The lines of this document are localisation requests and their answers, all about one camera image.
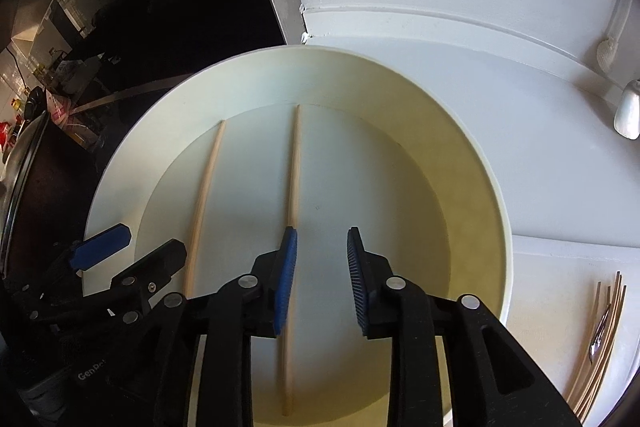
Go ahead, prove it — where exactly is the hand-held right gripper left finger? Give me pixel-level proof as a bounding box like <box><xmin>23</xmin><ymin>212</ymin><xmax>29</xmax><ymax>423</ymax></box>
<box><xmin>150</xmin><ymin>226</ymin><xmax>300</xmax><ymax>427</ymax></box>

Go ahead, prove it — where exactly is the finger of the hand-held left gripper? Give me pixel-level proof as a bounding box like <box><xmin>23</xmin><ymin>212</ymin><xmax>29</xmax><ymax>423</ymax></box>
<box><xmin>102</xmin><ymin>239</ymin><xmax>189</xmax><ymax>325</ymax></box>
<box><xmin>7</xmin><ymin>224</ymin><xmax>132</xmax><ymax>308</ymax></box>

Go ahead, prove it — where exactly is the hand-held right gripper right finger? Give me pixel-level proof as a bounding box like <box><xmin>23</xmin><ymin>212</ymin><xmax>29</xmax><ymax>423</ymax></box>
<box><xmin>346</xmin><ymin>226</ymin><xmax>583</xmax><ymax>427</ymax></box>

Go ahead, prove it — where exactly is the long wooden chopstick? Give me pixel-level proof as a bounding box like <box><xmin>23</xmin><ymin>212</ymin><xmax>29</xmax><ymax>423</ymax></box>
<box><xmin>182</xmin><ymin>120</ymin><xmax>227</xmax><ymax>299</ymax></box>
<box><xmin>279</xmin><ymin>104</ymin><xmax>302</xmax><ymax>418</ymax></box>

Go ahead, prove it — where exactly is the white round bowl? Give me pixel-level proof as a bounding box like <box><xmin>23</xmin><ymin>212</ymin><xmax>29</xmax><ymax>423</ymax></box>
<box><xmin>84</xmin><ymin>46</ymin><xmax>514</xmax><ymax>427</ymax></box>

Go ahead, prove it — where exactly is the bunch of wooden chopsticks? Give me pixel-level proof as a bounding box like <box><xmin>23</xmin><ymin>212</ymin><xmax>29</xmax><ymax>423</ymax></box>
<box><xmin>566</xmin><ymin>271</ymin><xmax>629</xmax><ymax>426</ymax></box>

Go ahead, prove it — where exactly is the white cutting board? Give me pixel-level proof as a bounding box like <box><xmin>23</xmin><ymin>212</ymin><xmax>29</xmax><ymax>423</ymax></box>
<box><xmin>500</xmin><ymin>234</ymin><xmax>640</xmax><ymax>427</ymax></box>

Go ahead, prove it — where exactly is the metal fork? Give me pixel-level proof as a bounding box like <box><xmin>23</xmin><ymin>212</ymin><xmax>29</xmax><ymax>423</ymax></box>
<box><xmin>589</xmin><ymin>304</ymin><xmax>614</xmax><ymax>364</ymax></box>

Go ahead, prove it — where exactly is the metal spatula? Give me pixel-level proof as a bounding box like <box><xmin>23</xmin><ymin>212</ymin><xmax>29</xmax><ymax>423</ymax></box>
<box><xmin>613</xmin><ymin>79</ymin><xmax>640</xmax><ymax>138</ymax></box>

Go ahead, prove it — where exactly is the white dish brush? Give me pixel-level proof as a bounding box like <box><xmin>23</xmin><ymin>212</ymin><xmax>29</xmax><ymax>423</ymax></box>
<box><xmin>596</xmin><ymin>0</ymin><xmax>632</xmax><ymax>70</ymax></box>

